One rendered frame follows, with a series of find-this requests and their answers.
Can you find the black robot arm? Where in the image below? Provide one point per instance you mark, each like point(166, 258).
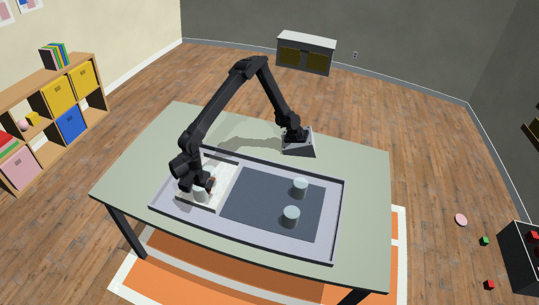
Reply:
point(191, 138)

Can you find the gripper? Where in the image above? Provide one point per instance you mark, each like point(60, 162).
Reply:
point(204, 183)

